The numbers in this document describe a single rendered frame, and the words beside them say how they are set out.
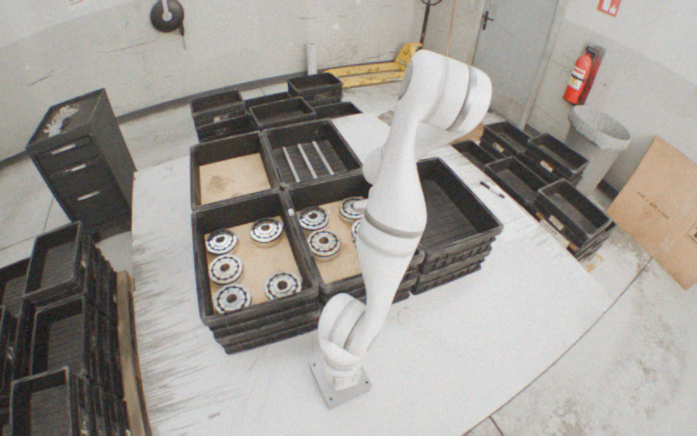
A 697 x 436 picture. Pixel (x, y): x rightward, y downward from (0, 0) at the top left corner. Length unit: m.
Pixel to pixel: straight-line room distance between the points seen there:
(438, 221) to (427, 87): 0.79
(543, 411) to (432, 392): 1.06
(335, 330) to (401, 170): 0.30
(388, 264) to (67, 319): 1.63
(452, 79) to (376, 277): 0.29
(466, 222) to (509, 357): 0.47
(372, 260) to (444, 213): 0.73
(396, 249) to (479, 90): 0.24
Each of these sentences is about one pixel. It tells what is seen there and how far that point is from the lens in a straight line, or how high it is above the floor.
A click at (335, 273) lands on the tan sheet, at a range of 0.94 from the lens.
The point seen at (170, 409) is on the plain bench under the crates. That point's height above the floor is 0.70.
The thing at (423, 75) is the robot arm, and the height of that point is 1.47.
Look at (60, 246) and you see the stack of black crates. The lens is 2.04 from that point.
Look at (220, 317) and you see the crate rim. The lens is 0.80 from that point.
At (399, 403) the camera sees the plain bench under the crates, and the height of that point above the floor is 0.70.
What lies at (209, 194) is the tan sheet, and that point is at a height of 0.83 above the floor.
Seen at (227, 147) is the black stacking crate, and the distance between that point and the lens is 1.39.
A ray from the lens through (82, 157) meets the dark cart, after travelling 2.25.
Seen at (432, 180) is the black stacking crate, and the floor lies 0.83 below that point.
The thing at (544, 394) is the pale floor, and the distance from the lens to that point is 1.96.
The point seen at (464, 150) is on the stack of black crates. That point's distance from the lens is 2.63.
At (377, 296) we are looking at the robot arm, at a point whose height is 1.18.
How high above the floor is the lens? 1.60
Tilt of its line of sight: 45 degrees down
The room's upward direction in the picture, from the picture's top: 3 degrees clockwise
